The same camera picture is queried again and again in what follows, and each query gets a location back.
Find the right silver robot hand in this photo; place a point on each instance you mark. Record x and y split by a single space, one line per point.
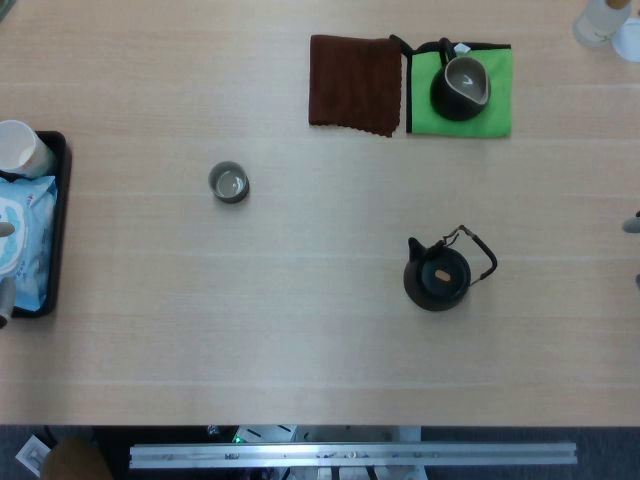
634 224

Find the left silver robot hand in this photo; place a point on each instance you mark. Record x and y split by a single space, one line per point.
6 300

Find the small grey tea cup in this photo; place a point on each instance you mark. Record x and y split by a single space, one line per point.
228 182

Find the blue wet wipes pack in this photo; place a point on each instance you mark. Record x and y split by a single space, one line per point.
30 240

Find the black plastic tray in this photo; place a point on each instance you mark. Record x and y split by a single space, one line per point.
62 200

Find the white paper cup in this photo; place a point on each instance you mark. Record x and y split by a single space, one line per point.
20 145

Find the white floor socket plate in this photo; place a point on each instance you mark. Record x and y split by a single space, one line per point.
32 454

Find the brown orange stool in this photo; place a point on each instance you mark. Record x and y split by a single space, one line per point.
75 460

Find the white round lid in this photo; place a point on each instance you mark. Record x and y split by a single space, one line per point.
630 40

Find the frosted glass bottle wooden cap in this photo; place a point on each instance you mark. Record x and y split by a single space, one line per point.
595 25

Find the black tea pitcher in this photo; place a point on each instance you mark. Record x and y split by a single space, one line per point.
450 105

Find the green cloth with black trim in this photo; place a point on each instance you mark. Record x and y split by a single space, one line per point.
425 110

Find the brown folded cloth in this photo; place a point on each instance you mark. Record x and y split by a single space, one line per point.
355 85

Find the aluminium profile rail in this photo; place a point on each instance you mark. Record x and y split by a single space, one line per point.
350 455

